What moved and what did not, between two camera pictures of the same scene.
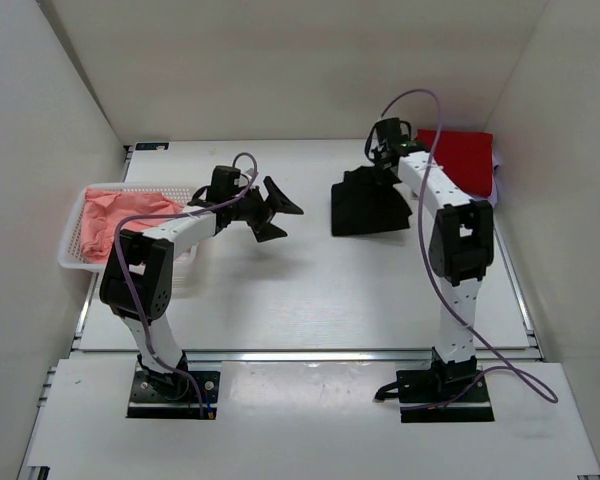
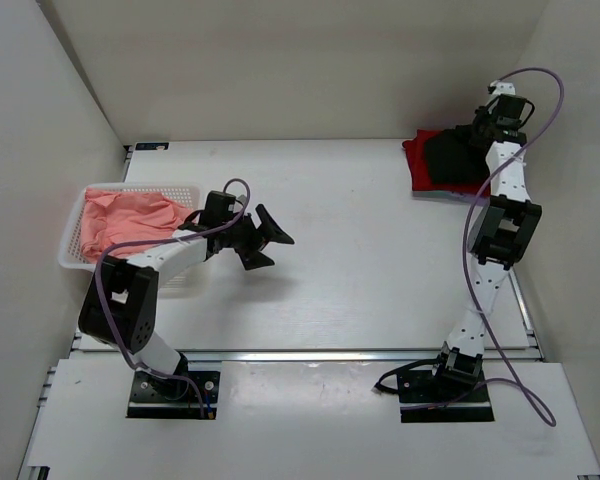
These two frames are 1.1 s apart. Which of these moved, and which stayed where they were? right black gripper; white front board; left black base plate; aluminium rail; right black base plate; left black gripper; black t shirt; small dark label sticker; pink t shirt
Moved: black t shirt; left black gripper; right black gripper
Stayed: pink t shirt; small dark label sticker; aluminium rail; right black base plate; white front board; left black base plate
